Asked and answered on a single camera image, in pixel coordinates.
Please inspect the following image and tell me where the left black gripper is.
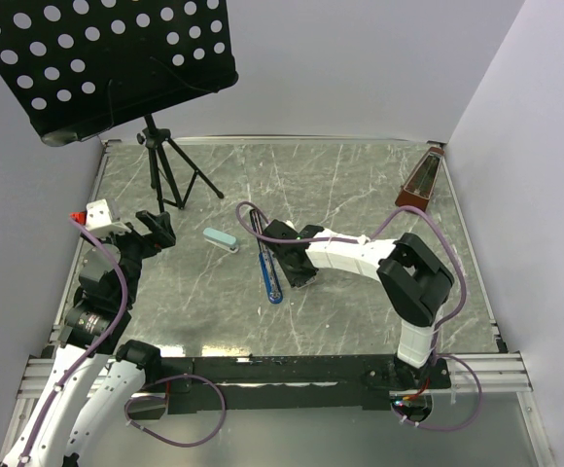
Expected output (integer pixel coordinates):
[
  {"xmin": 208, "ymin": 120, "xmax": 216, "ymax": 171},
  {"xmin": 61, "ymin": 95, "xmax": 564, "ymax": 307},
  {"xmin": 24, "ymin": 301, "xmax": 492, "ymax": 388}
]
[{"xmin": 82, "ymin": 208, "xmax": 174, "ymax": 305}]

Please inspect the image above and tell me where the blue black stapler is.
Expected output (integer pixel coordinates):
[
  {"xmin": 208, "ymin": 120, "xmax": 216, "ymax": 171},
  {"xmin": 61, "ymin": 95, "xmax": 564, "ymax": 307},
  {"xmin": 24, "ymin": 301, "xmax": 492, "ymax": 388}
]
[{"xmin": 249, "ymin": 208, "xmax": 283, "ymax": 305}]

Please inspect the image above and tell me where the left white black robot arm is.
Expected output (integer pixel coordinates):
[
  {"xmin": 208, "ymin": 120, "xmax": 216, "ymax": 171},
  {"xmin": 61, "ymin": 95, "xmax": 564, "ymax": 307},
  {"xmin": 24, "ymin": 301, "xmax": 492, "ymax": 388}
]
[{"xmin": 0, "ymin": 200, "xmax": 176, "ymax": 466}]

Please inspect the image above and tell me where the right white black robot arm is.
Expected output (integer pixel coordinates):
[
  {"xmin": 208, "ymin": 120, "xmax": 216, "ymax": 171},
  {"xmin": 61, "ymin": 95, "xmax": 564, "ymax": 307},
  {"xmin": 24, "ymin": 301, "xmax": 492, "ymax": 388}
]
[{"xmin": 263, "ymin": 220, "xmax": 454, "ymax": 387}]

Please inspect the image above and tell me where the light blue white stapler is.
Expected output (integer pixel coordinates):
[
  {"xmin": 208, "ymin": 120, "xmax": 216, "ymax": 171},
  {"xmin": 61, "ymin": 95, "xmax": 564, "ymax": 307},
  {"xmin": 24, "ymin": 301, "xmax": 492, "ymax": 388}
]
[{"xmin": 202, "ymin": 228, "xmax": 239, "ymax": 253}]

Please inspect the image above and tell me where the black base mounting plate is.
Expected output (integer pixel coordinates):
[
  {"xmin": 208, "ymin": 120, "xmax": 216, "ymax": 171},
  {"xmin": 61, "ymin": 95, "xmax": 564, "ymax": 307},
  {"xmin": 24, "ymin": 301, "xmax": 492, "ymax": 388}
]
[{"xmin": 138, "ymin": 354, "xmax": 451, "ymax": 414}]

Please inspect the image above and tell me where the brown wooden metronome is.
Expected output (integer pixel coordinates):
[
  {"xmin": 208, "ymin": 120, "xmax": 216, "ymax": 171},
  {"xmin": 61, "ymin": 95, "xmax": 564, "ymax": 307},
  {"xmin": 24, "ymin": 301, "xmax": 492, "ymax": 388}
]
[{"xmin": 395, "ymin": 146, "xmax": 444, "ymax": 212}]

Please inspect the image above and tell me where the black music stand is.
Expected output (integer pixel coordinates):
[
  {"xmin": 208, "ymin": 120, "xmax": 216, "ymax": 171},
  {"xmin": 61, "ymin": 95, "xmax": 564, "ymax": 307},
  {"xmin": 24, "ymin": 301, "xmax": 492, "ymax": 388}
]
[{"xmin": 0, "ymin": 1, "xmax": 238, "ymax": 192}]

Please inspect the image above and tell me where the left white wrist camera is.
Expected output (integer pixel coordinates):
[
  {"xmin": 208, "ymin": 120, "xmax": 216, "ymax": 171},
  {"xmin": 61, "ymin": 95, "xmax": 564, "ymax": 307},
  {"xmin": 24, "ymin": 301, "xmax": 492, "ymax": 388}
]
[{"xmin": 70, "ymin": 198, "xmax": 129, "ymax": 238}]

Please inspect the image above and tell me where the aluminium frame rail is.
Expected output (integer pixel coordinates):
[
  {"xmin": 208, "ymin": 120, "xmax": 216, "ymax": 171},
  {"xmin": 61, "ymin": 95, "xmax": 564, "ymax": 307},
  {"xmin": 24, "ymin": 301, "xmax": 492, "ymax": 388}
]
[{"xmin": 448, "ymin": 353, "xmax": 532, "ymax": 393}]

